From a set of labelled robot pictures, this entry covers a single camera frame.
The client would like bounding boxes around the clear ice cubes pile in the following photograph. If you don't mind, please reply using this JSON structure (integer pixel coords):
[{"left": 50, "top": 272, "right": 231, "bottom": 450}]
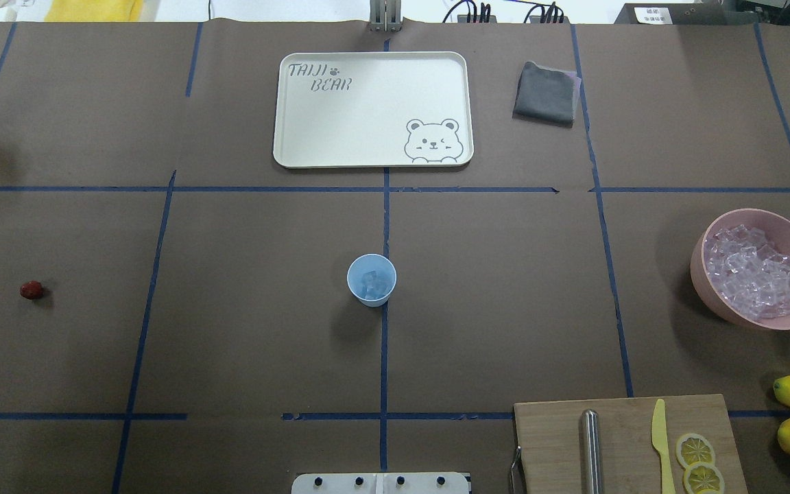
[{"left": 702, "top": 223, "right": 790, "bottom": 321}]

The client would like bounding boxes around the light blue plastic cup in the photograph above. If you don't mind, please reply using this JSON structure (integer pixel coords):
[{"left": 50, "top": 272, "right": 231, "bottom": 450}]
[{"left": 347, "top": 253, "right": 398, "bottom": 307}]

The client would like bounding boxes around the cream bear serving tray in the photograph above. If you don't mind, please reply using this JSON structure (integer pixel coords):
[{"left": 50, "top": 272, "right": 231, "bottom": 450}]
[{"left": 272, "top": 52, "right": 474, "bottom": 169}]

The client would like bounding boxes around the grey folded cloth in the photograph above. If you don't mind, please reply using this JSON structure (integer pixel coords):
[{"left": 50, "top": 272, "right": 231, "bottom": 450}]
[{"left": 513, "top": 60, "right": 582, "bottom": 126}]

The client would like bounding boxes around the bamboo cutting board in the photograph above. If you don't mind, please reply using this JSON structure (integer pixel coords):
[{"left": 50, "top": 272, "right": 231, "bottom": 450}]
[{"left": 514, "top": 394, "right": 748, "bottom": 493}]

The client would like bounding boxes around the steel muddler black tip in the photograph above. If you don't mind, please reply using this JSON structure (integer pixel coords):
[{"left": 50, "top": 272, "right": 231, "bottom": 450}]
[{"left": 580, "top": 409, "right": 604, "bottom": 493}]

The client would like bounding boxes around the yellow plastic knife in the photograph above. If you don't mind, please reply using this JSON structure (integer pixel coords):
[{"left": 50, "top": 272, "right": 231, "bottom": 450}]
[{"left": 650, "top": 398, "right": 676, "bottom": 494}]

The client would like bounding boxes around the lemon slice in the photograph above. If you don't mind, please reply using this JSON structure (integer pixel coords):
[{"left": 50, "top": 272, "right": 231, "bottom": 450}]
[
  {"left": 682, "top": 462, "right": 726, "bottom": 493},
  {"left": 675, "top": 434, "right": 716, "bottom": 470}
]

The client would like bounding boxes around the red strawberry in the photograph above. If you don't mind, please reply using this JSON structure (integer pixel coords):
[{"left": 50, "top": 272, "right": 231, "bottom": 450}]
[{"left": 19, "top": 279, "right": 46, "bottom": 300}]

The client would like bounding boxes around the yellow cloth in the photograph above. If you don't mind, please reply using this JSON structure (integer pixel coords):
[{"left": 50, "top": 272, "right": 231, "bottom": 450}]
[{"left": 44, "top": 0, "right": 145, "bottom": 23}]

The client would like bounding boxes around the pink bowl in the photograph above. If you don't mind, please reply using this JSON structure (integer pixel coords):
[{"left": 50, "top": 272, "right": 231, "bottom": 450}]
[{"left": 690, "top": 209, "right": 790, "bottom": 331}]

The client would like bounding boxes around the aluminium frame post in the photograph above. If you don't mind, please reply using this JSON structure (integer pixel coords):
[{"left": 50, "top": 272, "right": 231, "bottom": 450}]
[{"left": 369, "top": 0, "right": 403, "bottom": 32}]

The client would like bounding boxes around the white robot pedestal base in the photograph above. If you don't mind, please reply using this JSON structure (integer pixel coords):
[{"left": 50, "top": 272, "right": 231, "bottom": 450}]
[{"left": 291, "top": 471, "right": 472, "bottom": 493}]

